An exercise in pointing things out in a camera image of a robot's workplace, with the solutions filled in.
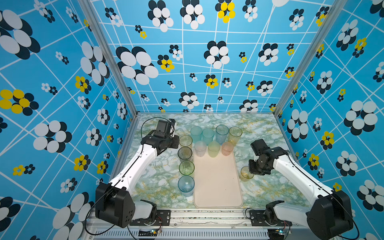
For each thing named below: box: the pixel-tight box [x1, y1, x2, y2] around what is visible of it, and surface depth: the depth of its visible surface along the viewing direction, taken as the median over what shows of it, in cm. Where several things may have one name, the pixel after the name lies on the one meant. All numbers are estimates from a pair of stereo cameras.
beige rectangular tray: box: [193, 150, 244, 209], surface depth 88 cm
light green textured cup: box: [207, 140, 221, 158], surface depth 96 cm
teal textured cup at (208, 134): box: [202, 128, 215, 147], surface depth 98 cm
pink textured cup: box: [221, 141, 234, 156], surface depth 96 cm
